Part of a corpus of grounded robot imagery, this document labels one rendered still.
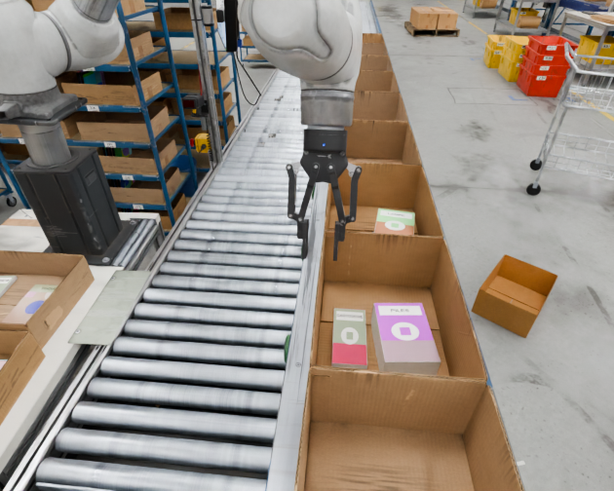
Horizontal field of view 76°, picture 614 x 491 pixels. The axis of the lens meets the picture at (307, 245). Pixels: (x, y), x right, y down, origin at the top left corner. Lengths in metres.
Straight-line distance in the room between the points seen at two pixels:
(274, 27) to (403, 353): 0.62
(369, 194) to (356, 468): 0.86
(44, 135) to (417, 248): 1.10
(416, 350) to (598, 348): 1.74
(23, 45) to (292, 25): 0.94
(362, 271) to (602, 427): 1.44
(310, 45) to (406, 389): 0.54
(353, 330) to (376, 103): 1.36
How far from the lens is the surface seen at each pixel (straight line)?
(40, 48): 1.34
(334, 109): 0.66
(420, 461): 0.81
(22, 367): 1.20
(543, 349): 2.34
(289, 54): 0.49
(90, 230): 1.46
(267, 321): 1.16
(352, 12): 0.68
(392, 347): 0.84
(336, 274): 1.04
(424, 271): 1.05
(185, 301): 1.27
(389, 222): 1.18
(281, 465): 0.78
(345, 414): 0.79
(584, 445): 2.10
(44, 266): 1.50
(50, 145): 1.41
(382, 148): 1.70
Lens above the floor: 1.60
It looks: 38 degrees down
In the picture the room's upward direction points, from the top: straight up
